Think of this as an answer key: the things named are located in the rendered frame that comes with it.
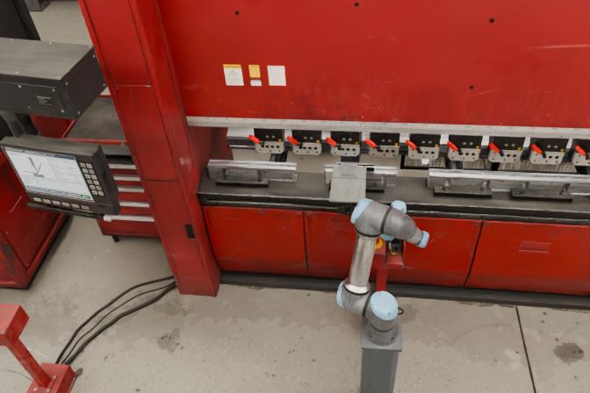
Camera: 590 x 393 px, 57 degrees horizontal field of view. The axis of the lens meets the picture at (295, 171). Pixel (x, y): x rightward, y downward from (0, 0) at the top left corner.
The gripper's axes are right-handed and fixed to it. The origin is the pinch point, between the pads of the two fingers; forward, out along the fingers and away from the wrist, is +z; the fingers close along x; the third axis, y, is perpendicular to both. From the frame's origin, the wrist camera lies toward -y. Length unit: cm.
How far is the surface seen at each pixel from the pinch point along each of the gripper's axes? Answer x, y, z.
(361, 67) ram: 20, 40, -88
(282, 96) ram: 58, 39, -71
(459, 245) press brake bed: -38.1, 19.0, 19.3
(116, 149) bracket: 145, 24, -46
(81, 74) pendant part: 126, -6, -118
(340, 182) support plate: 29.0, 24.8, -24.9
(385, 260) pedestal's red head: 4.1, -5.0, 2.3
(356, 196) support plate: 20.5, 14.3, -25.7
